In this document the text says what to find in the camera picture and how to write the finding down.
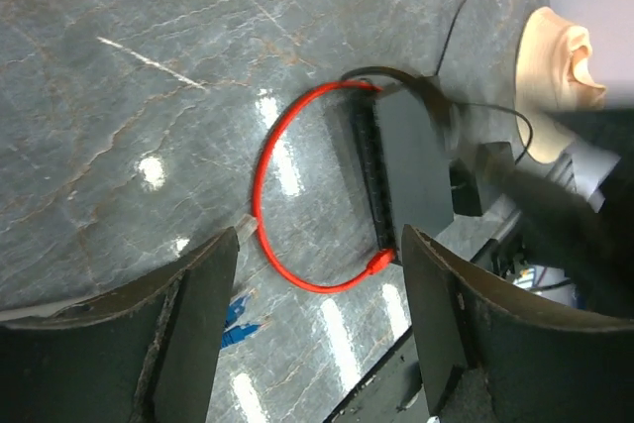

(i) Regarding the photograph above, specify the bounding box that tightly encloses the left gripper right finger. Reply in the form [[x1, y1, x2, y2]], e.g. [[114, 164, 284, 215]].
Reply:
[[401, 226, 633, 422]]

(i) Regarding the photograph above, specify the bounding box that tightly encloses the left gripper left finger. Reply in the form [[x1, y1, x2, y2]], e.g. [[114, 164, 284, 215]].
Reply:
[[1, 228, 239, 422]]

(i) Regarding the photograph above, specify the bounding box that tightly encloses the black power cable with plug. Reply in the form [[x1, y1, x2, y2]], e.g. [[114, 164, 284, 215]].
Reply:
[[339, 0, 535, 166]]

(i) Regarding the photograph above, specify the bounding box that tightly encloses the beige cloth hat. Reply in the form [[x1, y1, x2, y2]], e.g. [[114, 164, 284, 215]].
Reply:
[[514, 7, 606, 163]]

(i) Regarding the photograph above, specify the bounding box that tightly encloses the red ethernet cable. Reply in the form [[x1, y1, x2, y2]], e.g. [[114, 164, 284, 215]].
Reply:
[[251, 81, 397, 294]]

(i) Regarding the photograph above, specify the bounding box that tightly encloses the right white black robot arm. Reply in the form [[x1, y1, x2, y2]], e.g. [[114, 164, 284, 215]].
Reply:
[[455, 107, 633, 318]]

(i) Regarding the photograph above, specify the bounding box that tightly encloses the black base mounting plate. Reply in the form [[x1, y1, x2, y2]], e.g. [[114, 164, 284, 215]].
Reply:
[[325, 327, 430, 423]]

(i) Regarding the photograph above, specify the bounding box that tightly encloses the grey ethernet cable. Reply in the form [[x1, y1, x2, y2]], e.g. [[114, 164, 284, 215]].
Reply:
[[236, 214, 262, 239]]

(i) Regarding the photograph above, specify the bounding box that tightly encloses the black network switch box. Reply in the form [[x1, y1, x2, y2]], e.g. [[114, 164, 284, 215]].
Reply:
[[351, 89, 454, 264]]

